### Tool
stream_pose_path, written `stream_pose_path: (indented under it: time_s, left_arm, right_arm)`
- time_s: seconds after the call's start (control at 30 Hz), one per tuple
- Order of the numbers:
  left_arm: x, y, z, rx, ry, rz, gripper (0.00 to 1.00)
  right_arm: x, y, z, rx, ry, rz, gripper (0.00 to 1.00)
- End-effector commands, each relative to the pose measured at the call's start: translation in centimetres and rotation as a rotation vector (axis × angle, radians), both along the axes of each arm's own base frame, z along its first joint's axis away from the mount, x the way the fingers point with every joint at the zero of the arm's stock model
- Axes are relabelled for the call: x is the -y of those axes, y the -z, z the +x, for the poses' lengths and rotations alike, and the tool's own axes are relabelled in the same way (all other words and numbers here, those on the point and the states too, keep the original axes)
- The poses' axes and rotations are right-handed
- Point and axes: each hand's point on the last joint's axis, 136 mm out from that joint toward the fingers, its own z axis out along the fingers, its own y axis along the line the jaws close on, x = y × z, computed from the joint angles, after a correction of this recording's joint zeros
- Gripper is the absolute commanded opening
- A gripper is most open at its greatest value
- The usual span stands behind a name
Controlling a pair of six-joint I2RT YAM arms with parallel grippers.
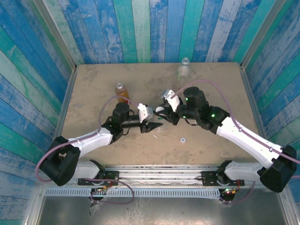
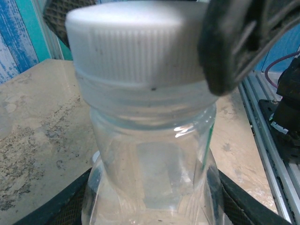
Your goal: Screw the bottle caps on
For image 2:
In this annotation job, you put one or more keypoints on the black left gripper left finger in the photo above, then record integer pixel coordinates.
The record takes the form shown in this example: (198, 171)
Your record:
(54, 208)

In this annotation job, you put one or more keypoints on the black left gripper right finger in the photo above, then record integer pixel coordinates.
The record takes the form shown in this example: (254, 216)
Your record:
(241, 206)

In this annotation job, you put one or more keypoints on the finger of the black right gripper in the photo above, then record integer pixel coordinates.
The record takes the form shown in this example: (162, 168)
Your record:
(56, 21)
(222, 47)

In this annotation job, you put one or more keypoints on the white bottle cap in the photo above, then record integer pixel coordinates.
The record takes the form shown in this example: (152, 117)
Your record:
(131, 47)

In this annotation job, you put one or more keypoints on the narrow clear plastic bottle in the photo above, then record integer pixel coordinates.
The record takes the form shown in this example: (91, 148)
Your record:
(152, 164)

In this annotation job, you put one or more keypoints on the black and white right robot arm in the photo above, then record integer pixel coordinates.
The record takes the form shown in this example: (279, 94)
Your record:
(289, 93)

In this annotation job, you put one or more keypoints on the aluminium corner post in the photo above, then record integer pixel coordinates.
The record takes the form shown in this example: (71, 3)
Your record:
(52, 44)

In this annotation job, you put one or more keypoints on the aluminium mounting rail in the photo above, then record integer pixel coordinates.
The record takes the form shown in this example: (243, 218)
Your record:
(264, 145)

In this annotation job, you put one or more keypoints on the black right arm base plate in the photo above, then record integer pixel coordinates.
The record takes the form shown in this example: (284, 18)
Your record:
(267, 107)

